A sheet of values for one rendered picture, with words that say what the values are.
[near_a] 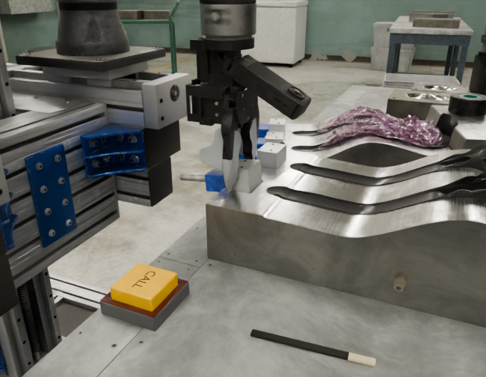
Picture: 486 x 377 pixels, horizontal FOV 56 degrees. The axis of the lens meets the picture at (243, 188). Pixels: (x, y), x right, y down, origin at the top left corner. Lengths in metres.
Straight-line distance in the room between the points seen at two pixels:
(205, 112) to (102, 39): 0.41
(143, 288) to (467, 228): 0.38
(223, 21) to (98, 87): 0.45
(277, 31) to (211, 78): 6.62
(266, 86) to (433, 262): 0.30
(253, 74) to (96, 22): 0.48
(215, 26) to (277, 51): 6.69
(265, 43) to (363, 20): 1.62
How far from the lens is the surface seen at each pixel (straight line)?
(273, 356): 0.54
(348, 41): 7.94
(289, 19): 7.22
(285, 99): 0.61
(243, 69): 0.63
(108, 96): 1.00
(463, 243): 0.58
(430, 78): 4.55
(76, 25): 1.03
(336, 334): 0.57
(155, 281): 0.59
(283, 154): 0.79
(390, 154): 0.93
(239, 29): 0.63
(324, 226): 0.61
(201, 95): 0.65
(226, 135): 0.64
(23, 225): 0.89
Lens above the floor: 1.17
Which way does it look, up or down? 24 degrees down
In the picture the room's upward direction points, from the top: straight up
